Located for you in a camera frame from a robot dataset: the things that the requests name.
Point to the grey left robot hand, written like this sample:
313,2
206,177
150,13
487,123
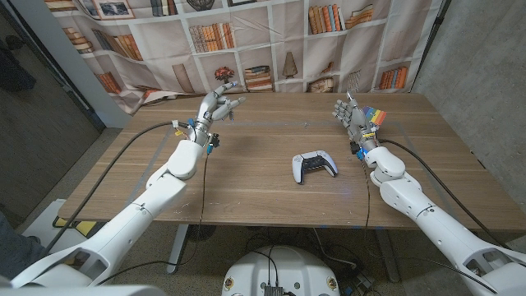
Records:
209,109

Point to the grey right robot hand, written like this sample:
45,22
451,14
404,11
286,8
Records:
359,123

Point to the white black game controller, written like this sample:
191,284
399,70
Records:
302,162

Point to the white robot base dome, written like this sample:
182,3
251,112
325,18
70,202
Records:
283,267

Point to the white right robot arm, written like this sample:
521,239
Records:
431,222

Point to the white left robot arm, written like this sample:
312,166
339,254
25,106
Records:
135,214

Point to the rainbow colour sticker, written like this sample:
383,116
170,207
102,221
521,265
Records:
375,116

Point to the printed bookshelf backdrop cloth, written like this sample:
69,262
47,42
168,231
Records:
267,49

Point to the black backdrop stand pole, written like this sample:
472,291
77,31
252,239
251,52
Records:
433,39

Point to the black round floor foot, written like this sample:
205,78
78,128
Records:
201,232

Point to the grey table leg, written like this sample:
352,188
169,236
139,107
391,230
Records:
386,255

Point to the white table leg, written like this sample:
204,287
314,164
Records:
177,251

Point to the floor power strip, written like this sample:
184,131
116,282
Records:
361,281

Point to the grey box on base dome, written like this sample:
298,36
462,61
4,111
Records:
273,291

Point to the white floor platform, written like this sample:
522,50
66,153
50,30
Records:
45,222

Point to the person in blue jeans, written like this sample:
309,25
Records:
16,251

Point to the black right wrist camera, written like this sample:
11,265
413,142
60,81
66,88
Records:
356,150

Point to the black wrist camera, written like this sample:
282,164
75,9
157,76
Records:
356,150
213,141

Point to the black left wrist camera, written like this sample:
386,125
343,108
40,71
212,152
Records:
213,141

